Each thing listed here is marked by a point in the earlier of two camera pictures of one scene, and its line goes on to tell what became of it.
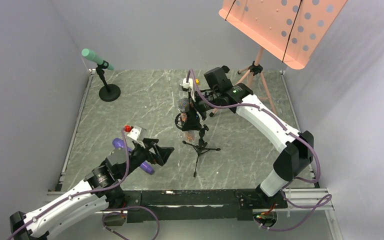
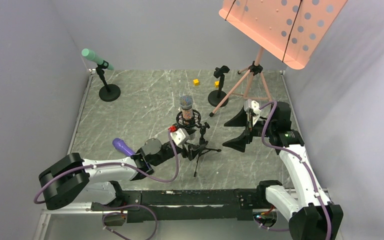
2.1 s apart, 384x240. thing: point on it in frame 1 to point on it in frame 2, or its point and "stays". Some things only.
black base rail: [196, 205] stays
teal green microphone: [91, 55] stays
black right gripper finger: [191, 121] to [240, 142]
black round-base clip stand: [110, 92] stays
